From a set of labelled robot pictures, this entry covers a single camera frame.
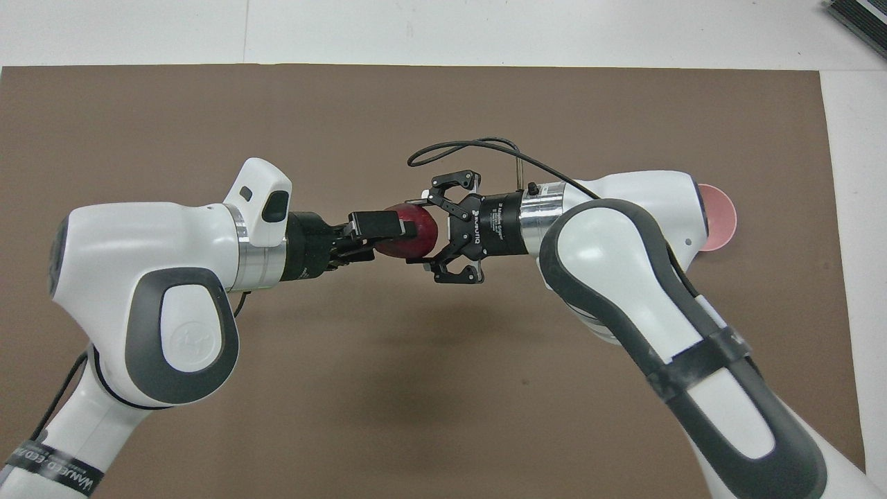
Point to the dark red apple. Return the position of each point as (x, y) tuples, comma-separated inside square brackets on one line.
[(416, 241)]

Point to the black ridged metal box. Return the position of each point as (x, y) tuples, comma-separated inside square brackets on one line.
[(863, 17)]

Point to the brown table mat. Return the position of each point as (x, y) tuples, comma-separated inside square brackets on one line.
[(416, 416)]

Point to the pink bowl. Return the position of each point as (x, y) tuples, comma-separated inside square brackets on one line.
[(721, 218)]

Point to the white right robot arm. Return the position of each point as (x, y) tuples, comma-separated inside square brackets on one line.
[(610, 277)]

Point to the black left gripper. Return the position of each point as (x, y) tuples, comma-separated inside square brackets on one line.
[(312, 246)]

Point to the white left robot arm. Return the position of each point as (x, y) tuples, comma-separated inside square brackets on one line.
[(138, 249)]

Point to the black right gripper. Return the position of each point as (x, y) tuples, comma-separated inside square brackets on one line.
[(492, 225)]

